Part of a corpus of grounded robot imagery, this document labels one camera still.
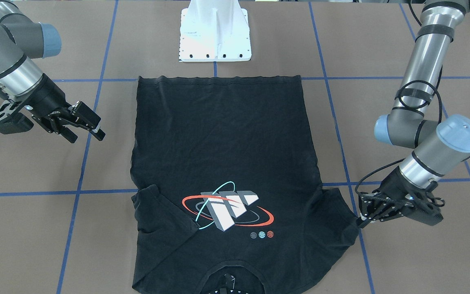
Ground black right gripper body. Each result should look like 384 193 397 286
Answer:
15 73 70 119

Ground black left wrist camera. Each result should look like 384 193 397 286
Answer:
401 192 445 226

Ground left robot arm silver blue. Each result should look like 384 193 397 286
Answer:
355 0 470 228

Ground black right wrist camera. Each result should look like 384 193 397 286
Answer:
0 101 33 134

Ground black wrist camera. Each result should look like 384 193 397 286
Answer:
0 101 33 134
401 192 445 226

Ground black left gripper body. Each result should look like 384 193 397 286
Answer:
359 167 427 222

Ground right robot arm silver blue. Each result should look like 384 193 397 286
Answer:
0 0 106 143

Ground black t-shirt with logo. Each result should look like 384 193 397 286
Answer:
131 75 359 294

